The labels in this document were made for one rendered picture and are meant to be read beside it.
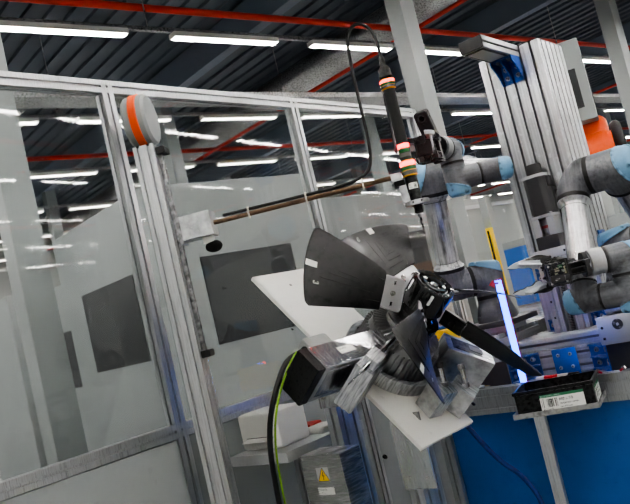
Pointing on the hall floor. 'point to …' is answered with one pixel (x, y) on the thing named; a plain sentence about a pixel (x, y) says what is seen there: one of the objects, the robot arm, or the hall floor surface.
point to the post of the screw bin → (551, 460)
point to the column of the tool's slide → (186, 333)
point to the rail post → (454, 470)
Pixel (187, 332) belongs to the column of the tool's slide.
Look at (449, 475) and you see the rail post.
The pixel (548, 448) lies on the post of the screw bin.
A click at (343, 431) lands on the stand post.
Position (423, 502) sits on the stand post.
